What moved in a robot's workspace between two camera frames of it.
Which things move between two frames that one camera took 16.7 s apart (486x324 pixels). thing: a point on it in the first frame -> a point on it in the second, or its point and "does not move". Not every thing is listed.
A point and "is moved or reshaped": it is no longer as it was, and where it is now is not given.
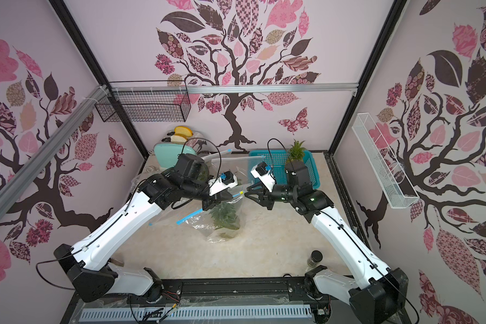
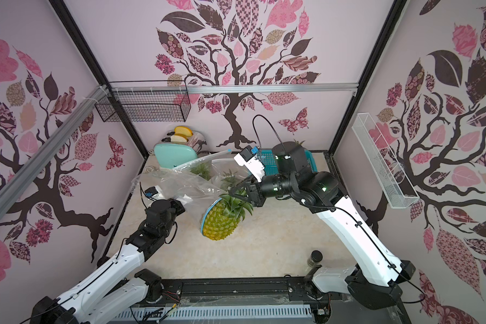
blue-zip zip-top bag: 220,223 is moved or reshaped
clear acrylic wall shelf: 384,163 does not move
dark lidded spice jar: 316,256 does not move
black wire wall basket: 146,101 does not move
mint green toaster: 167,154 does not move
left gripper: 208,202 -> 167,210
